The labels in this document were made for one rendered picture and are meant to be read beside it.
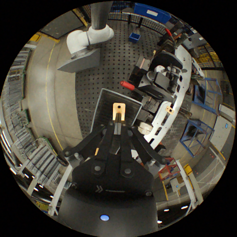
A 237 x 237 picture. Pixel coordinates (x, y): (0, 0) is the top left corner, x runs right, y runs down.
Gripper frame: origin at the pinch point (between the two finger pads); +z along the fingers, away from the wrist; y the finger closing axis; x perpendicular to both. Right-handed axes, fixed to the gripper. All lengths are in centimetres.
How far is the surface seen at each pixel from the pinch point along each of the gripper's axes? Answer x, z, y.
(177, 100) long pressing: 8.5, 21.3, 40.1
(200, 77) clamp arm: 34, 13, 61
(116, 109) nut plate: 2.2, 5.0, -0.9
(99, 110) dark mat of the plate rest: 1.4, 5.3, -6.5
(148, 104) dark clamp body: 3.6, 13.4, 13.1
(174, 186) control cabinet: -786, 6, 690
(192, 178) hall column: -434, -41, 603
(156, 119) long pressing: -6.4, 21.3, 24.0
